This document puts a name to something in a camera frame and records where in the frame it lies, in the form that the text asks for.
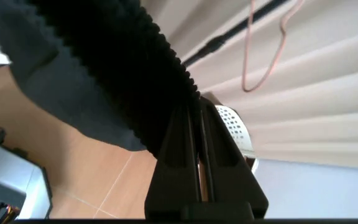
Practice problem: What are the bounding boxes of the pink clothes hanger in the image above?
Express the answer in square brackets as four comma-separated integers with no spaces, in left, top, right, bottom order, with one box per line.
[241,0,306,93]

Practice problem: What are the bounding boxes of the white curtain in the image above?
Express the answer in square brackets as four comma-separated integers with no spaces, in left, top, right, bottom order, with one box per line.
[139,0,358,171]

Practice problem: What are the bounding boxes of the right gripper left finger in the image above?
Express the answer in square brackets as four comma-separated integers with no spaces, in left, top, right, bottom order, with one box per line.
[144,102,203,219]

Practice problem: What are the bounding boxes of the black shorts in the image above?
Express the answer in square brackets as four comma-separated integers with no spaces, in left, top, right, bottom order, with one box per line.
[0,0,202,157]

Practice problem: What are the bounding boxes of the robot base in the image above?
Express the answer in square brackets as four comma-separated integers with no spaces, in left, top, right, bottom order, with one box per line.
[0,136,54,220]

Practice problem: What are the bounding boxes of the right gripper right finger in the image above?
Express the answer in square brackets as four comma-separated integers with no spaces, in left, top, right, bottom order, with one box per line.
[200,96,269,219]

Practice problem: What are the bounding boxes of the black clothes rack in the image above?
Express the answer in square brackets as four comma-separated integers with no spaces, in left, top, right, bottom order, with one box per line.
[181,0,289,68]

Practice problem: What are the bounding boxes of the white laundry basket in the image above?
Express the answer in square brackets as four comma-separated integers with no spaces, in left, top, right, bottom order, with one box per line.
[214,105,259,174]

